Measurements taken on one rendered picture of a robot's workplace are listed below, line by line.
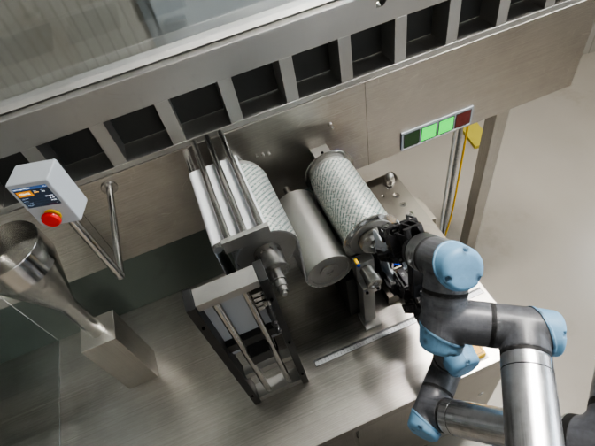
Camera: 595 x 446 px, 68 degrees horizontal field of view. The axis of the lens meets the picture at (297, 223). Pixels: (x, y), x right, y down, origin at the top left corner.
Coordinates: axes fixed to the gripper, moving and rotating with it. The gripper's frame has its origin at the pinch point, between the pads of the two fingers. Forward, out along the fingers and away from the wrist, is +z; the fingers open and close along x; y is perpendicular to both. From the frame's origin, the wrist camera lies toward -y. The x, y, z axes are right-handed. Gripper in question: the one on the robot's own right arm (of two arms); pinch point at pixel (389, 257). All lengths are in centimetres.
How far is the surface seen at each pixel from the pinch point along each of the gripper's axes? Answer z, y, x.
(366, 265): -5.6, 9.9, 9.4
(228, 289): -14, 35, 41
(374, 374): -20.9, -19.1, 15.9
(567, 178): 68, -109, -157
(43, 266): 4, 39, 73
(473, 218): 47, -74, -71
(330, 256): -1.9, 14.3, 16.9
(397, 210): 18.4, -6.1, -12.7
